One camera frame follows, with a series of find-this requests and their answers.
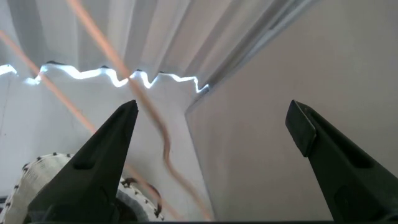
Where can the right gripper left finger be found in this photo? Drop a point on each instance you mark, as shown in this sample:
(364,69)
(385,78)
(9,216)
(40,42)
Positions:
(93,174)

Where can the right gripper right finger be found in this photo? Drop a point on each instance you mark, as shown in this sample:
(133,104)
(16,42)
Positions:
(348,186)

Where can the white laundry basket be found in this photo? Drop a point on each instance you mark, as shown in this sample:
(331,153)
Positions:
(34,177)

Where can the pink clothes hanger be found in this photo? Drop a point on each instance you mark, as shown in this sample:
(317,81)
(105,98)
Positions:
(107,46)

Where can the white curtain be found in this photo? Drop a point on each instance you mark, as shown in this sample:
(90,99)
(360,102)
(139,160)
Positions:
(171,31)

